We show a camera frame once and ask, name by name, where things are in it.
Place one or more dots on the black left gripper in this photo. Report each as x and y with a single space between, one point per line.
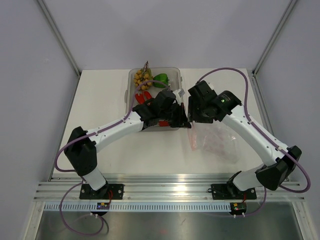
176 124

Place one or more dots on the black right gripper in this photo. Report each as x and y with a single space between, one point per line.
192 115

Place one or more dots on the clear zip top bag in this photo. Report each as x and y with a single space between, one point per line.
215 139

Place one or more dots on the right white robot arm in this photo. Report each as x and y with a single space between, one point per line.
277 159

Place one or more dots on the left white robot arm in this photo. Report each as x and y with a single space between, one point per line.
83 145

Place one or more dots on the green toy bell pepper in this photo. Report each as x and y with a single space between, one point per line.
163 78

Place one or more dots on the yellow toy grape bunch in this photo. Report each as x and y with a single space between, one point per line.
142 78

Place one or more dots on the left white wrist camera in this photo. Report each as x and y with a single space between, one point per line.
179 93

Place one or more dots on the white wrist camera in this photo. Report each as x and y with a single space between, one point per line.
179 93
211 85

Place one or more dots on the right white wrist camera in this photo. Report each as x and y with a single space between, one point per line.
211 85

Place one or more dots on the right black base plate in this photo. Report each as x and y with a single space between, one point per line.
223 191

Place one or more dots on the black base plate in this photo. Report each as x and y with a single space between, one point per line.
115 191
223 191

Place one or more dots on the white slotted cable duct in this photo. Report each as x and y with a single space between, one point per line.
141 207

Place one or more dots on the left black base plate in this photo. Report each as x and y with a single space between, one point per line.
115 191

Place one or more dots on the aluminium mounting rail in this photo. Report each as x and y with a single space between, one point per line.
138 187

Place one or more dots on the left aluminium frame post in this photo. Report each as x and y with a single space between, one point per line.
58 36

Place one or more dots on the aluminium frame post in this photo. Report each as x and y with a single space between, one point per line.
275 35
58 36

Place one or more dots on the right aluminium frame post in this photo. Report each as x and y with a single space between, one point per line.
275 35

